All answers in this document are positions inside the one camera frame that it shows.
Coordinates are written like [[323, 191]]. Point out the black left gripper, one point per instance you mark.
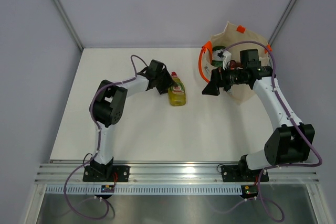
[[168, 83]]

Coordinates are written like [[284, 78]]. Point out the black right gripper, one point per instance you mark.
[[217, 76]]

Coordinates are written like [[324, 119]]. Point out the yellow dish soap bottle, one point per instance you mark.
[[177, 93]]

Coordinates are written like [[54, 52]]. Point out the green dish soap bottle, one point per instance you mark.
[[217, 56]]

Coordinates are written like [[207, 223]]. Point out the red dish soap bottle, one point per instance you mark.
[[235, 65]]

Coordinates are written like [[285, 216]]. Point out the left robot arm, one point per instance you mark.
[[107, 105]]

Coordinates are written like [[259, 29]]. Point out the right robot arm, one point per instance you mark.
[[291, 140]]

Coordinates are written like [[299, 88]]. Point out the beige canvas bag orange handles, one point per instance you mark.
[[235, 38]]

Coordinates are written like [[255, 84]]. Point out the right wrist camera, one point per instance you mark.
[[227, 58]]

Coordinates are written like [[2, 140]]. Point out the aluminium mounting rail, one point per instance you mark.
[[177, 174]]

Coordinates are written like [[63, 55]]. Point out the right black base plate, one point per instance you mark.
[[231, 173]]

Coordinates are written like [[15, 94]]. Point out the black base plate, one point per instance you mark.
[[231, 173], [115, 173]]

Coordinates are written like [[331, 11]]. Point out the white slotted cable duct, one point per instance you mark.
[[145, 189]]

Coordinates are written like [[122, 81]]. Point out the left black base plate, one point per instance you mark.
[[115, 173]]

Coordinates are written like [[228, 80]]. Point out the right aluminium frame post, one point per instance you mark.
[[282, 20]]

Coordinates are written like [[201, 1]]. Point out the aluminium frame post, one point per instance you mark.
[[282, 20], [68, 24]]

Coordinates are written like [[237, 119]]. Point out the left aluminium frame post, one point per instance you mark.
[[68, 24]]

